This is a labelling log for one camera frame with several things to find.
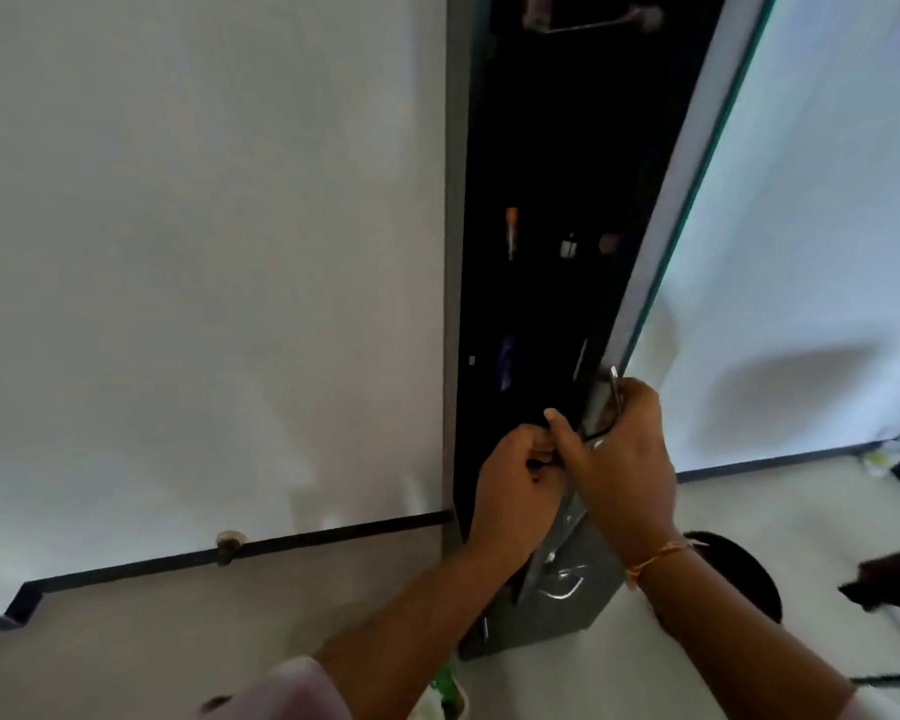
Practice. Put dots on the person's left forearm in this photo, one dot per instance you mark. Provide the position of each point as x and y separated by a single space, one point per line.
412 629

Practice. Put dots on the pink towel rod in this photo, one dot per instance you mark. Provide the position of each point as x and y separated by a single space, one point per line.
592 20

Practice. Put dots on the person's right thumb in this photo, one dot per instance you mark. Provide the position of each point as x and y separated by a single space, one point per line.
564 436

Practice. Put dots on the white green packet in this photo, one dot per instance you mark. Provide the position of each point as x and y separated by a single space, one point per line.
879 458

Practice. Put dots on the black round bin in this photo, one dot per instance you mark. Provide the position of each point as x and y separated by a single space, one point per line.
746 577

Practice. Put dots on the orange tube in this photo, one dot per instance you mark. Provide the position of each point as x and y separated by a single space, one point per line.
511 228

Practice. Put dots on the pink sleeve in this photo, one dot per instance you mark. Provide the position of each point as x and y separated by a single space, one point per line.
285 693

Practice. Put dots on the green bottle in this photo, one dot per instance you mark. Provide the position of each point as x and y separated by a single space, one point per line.
447 688

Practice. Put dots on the clear plastic film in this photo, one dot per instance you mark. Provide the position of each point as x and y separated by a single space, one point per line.
562 573

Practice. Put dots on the black skirting strip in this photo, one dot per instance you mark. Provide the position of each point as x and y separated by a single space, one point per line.
195 556
780 462

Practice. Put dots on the person's right hand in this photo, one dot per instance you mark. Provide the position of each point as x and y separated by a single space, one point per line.
626 472

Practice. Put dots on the mirror cabinet door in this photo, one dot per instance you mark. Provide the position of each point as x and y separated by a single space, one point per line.
802 217

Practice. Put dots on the person's right forearm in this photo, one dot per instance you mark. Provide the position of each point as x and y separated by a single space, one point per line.
727 637

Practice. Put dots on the blue tube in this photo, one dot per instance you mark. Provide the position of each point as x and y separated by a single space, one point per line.
505 363

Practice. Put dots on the round door stopper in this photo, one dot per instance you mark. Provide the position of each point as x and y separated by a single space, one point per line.
229 545

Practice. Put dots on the black furry object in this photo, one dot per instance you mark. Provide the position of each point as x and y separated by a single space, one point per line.
892 577

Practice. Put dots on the person's left fingers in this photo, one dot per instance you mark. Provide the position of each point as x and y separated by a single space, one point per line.
541 443

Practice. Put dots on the small brown jar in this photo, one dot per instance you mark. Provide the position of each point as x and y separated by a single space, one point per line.
608 243

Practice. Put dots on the person's left hand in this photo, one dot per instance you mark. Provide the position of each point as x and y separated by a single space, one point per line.
511 487

